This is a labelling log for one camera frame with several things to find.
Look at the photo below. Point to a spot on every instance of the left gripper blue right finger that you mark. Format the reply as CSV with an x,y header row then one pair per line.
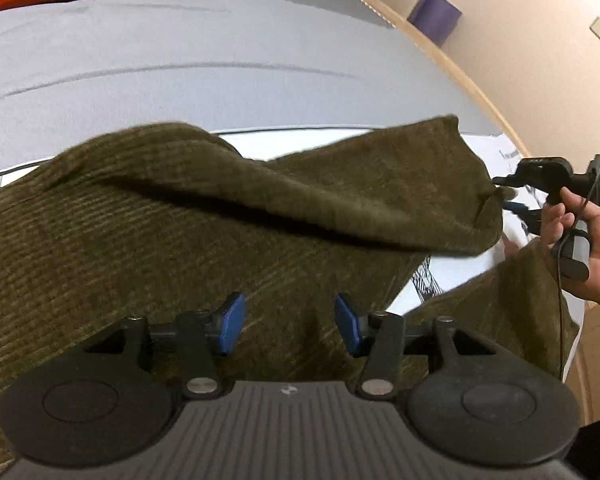
x,y
468,398

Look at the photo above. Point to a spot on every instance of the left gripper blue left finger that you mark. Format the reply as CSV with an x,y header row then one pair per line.
x,y
113,395

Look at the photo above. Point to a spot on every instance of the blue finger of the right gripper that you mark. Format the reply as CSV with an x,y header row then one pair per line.
x,y
505,192
516,208

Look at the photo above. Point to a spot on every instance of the brown corduroy pants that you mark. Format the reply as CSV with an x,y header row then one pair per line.
x,y
289,429

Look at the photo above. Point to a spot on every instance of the person right hand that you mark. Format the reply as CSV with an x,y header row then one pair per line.
x,y
555,219

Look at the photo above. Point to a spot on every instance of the grey printed bed sheet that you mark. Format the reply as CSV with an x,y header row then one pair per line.
x,y
205,70

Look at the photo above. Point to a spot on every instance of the purple folder by wall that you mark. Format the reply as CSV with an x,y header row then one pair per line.
x,y
436,19

